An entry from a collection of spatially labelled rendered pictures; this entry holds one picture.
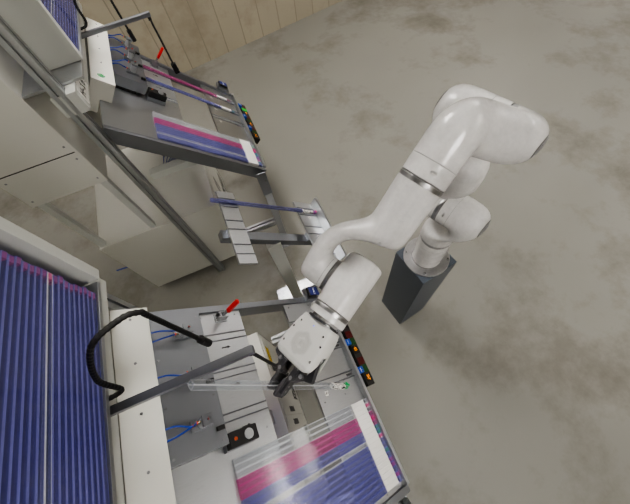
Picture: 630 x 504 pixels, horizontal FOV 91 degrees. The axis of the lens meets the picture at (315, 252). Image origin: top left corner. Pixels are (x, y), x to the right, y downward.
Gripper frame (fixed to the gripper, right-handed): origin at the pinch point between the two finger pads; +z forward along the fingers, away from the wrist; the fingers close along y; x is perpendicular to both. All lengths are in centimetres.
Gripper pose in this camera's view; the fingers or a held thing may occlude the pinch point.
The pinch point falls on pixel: (280, 384)
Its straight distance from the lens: 69.3
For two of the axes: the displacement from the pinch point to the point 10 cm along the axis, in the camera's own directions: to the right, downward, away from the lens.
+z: -5.9, 7.9, -1.5
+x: 4.5, 4.8, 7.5
